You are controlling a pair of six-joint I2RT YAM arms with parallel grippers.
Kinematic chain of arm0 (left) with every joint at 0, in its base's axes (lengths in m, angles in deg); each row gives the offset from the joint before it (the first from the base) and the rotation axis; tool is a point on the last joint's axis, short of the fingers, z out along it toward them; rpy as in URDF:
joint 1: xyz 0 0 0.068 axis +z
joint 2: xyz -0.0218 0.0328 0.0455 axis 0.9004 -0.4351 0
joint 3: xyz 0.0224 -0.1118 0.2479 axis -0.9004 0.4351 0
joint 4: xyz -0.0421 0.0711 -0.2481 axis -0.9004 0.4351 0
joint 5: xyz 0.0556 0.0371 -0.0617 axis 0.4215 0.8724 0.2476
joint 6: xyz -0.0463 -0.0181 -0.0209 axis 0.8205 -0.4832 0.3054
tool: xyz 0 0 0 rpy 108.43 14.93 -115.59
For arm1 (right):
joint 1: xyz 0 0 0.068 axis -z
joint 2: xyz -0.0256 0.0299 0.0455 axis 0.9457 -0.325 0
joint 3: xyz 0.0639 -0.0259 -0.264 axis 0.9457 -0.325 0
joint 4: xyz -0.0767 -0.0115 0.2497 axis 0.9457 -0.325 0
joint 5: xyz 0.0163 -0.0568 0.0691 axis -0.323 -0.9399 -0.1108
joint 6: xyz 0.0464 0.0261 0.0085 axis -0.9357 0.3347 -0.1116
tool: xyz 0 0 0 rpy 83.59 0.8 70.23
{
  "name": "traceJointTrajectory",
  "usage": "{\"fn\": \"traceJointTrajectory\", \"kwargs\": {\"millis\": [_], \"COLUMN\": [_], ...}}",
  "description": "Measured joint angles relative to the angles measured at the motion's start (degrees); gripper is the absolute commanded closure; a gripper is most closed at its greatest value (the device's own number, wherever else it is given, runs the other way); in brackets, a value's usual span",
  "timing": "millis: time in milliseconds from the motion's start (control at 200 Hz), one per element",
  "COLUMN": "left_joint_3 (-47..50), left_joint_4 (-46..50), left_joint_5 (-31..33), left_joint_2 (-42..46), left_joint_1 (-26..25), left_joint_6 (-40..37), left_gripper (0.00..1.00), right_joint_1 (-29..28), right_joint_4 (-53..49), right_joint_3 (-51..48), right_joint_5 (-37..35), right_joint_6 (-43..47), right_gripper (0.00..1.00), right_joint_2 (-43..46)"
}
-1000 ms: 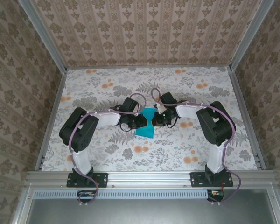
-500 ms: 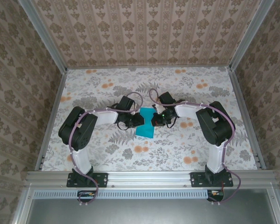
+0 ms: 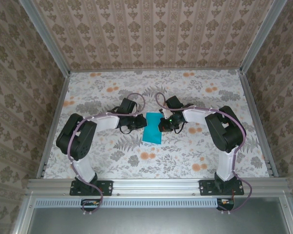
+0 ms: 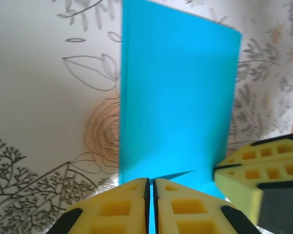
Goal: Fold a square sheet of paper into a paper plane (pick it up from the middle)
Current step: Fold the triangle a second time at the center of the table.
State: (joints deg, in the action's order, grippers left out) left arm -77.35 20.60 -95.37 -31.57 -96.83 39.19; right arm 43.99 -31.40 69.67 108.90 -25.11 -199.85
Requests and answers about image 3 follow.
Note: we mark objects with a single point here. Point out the aluminium table side rail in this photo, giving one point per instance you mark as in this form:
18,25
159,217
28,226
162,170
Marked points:
56,117
255,117

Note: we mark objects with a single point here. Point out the thin aluminium table rail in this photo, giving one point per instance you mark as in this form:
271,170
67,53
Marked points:
156,70

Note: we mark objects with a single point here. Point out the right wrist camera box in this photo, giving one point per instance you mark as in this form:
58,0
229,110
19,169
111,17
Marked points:
174,102

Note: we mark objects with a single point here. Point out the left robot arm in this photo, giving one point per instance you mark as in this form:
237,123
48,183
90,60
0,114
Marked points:
75,136

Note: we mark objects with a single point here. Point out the grey metal sheet panel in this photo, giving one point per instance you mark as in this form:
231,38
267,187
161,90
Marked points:
156,221

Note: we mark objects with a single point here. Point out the aluminium mounting rail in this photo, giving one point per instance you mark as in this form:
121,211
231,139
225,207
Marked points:
156,186

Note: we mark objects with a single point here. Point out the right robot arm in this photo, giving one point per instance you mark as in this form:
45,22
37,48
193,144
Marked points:
224,131

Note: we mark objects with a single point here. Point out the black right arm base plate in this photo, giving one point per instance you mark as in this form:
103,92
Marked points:
205,187

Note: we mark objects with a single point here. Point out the blue paper sheet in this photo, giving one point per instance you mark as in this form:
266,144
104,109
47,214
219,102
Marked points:
152,131

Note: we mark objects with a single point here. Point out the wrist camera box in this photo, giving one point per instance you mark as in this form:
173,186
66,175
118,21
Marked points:
127,106
174,102

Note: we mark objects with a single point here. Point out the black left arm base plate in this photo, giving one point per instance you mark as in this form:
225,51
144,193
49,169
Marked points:
107,187

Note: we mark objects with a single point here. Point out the floral table cover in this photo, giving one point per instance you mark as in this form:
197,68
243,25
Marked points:
156,165

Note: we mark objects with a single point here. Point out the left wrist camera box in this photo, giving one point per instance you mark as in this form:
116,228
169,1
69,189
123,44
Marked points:
127,106

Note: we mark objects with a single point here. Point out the aluminium frame post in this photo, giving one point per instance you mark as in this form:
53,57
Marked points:
45,36
261,36

